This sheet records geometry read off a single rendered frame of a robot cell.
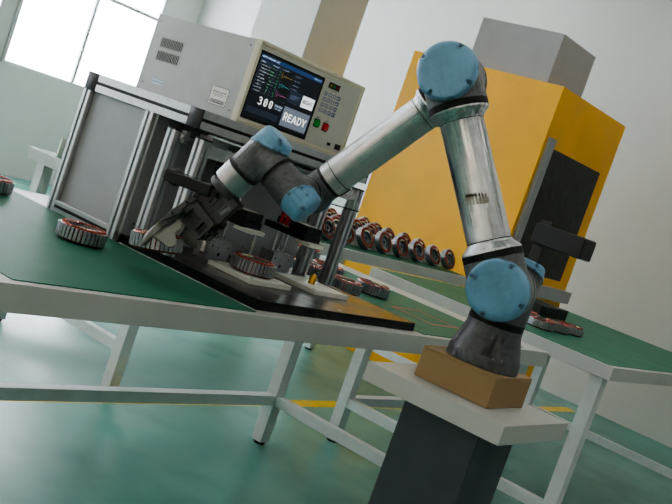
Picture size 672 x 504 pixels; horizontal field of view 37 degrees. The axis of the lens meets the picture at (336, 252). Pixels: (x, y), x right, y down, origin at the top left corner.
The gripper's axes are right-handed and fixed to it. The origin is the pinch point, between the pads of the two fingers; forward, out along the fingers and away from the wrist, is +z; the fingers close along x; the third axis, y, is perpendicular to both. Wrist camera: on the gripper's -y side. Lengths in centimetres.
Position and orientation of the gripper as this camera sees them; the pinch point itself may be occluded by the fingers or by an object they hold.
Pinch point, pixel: (154, 242)
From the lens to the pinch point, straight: 215.6
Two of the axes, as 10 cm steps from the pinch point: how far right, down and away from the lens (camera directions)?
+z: -7.3, 6.5, 2.1
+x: 2.8, 0.1, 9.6
